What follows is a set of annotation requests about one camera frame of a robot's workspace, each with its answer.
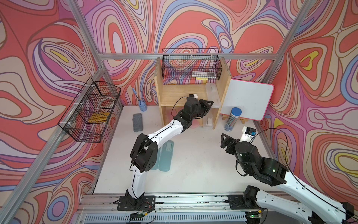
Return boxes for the clear pencil case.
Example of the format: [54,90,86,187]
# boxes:
[205,83,222,109]
[202,111,214,129]

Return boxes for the pink pencil case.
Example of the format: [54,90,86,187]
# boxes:
[165,108,177,124]
[190,119,203,129]

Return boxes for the teal pencil case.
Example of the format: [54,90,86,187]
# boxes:
[151,148,161,171]
[158,141,174,172]

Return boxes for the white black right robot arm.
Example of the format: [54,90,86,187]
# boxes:
[221,133,355,224]

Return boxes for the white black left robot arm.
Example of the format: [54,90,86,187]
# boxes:
[113,94,214,211]

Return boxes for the colored pencil tube blue lid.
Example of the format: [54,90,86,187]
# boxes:
[224,107,242,132]

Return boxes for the wooden two-tier shelf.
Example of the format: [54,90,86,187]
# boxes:
[154,57,232,126]

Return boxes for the wooden board easel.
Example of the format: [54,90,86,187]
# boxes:
[221,114,249,124]

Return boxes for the silver box in basket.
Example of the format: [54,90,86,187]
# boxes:
[192,71,217,79]

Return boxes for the blue pen cup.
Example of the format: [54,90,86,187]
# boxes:
[132,88,147,112]

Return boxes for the grey felt eraser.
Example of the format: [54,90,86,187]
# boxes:
[132,113,144,132]

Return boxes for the yellow item in side basket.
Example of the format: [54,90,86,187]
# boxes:
[88,112,110,124]

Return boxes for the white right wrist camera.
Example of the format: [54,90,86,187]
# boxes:
[240,127,256,143]

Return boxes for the black wire basket on shelf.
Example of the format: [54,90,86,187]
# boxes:
[162,47,222,85]

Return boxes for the white board pink frame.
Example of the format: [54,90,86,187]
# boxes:
[221,79,275,121]

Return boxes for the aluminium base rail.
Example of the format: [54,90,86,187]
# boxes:
[71,193,297,224]

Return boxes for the black wire basket on frame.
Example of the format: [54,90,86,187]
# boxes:
[57,77,121,143]

